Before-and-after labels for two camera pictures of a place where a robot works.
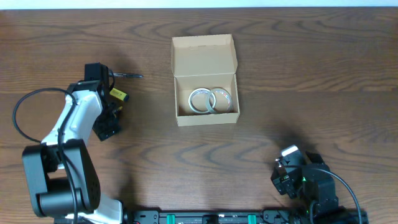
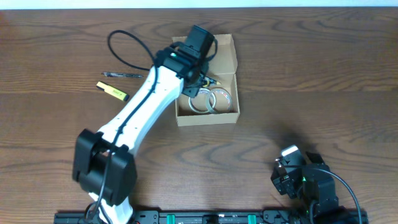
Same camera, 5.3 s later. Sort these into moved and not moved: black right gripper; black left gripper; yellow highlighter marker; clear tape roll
Moved: black left gripper
Not moved: yellow highlighter marker; clear tape roll; black right gripper
